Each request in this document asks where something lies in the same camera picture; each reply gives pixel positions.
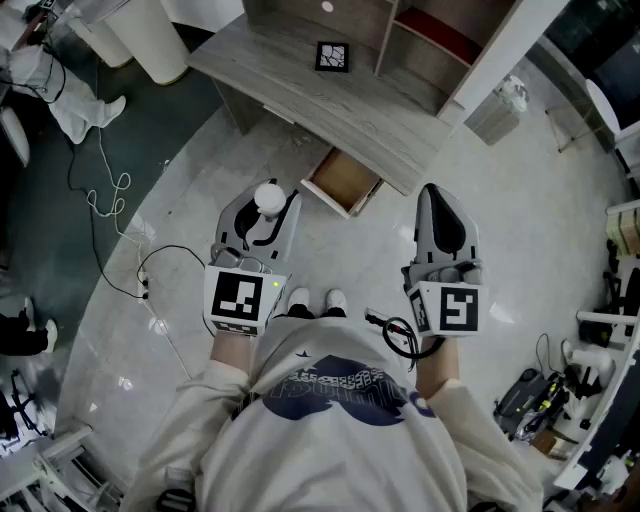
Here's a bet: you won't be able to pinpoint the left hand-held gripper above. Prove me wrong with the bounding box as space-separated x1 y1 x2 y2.
203 178 303 337

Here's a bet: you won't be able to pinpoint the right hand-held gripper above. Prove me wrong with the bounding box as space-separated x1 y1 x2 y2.
400 182 491 340

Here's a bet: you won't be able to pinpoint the white round object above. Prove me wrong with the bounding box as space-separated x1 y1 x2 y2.
253 183 288 222

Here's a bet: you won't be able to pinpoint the wooden drawer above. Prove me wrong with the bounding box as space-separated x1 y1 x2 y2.
299 146 386 220

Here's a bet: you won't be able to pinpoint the person's right forearm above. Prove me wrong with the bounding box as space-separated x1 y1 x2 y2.
416 335 461 397

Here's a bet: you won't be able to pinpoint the person's left forearm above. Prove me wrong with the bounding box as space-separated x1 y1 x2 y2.
208 329 257 377

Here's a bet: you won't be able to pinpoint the person's left white shoe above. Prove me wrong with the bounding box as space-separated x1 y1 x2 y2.
288 286 314 312

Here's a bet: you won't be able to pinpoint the person's black trousers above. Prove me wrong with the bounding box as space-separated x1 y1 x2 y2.
272 303 348 321

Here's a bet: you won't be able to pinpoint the small black screen device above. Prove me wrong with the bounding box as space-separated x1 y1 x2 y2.
363 307 404 334

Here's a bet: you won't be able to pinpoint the grey bin with white bag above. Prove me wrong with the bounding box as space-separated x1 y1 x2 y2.
463 73 531 147

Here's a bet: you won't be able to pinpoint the grey wooden desk with shelves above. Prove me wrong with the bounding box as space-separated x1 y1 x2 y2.
185 0 572 197

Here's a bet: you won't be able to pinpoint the black tool bag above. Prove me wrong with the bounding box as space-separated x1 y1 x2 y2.
493 368 569 439

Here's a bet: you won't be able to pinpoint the white round table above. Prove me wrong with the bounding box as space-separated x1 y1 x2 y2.
583 78 623 136

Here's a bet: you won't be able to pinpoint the large white ribbed basket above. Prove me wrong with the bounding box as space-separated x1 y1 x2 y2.
102 0 192 87

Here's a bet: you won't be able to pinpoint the person's white printed sweatshirt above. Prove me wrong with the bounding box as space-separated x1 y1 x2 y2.
119 315 545 512

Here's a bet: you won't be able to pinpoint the small white ribbed basket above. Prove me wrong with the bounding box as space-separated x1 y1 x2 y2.
66 13 135 69

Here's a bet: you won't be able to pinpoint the white metal shelf rack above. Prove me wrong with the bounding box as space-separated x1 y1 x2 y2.
552 294 640 494

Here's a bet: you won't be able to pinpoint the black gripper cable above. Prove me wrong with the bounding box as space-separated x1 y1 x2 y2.
136 243 207 282

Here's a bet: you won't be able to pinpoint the black looped device cable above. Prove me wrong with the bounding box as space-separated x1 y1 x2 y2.
381 314 449 374

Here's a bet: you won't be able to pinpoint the white floor cable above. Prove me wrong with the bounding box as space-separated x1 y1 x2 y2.
86 127 151 246

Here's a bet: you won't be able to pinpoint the thin black floor cable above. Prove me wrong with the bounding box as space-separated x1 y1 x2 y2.
63 113 146 302

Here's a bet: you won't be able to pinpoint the white metal frame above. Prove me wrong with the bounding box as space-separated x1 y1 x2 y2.
0 424 126 512

